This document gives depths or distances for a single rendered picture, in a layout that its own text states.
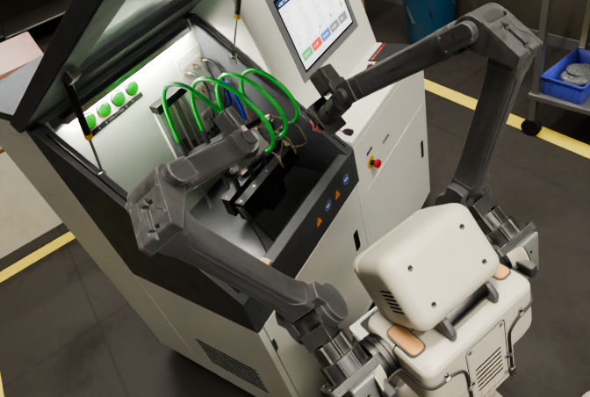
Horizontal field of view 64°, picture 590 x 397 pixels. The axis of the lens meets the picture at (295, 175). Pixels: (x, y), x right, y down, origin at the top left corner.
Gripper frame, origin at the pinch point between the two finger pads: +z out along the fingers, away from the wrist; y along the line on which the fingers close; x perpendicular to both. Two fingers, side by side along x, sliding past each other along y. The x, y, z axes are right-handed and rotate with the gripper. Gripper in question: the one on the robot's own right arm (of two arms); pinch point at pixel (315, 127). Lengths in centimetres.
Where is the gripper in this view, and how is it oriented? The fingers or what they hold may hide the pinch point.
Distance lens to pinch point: 137.9
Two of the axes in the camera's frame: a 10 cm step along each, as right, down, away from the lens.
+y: -6.5, -7.6, 0.1
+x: -6.9, 5.9, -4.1
